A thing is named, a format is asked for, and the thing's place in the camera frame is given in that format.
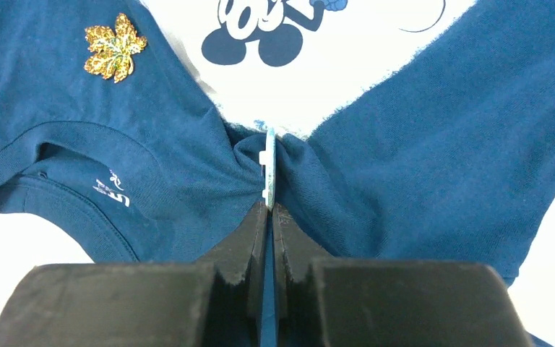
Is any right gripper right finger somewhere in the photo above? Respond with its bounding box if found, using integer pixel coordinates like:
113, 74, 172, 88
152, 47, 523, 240
272, 205, 533, 346

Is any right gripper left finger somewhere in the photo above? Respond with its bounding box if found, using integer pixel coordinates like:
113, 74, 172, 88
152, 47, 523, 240
0, 202, 268, 347

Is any round blue pin badge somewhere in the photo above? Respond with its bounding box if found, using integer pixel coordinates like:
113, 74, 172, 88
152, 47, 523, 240
259, 128, 276, 212

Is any blue cartoon print t-shirt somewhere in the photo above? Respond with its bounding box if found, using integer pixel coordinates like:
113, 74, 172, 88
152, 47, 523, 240
0, 1, 555, 285

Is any gold maple leaf brooch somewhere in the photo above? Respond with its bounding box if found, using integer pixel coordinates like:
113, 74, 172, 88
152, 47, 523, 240
84, 13, 147, 84

